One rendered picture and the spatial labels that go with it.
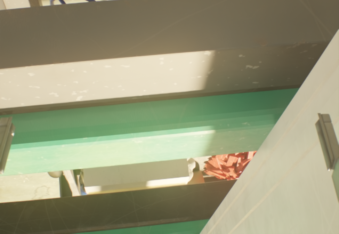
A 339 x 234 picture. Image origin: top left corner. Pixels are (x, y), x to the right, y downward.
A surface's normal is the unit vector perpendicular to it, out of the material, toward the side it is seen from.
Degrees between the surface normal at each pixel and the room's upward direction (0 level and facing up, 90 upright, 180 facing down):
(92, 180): 90
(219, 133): 0
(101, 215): 90
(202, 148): 0
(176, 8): 90
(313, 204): 90
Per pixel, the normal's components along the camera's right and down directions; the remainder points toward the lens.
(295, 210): -0.99, 0.08
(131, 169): 0.05, -0.40
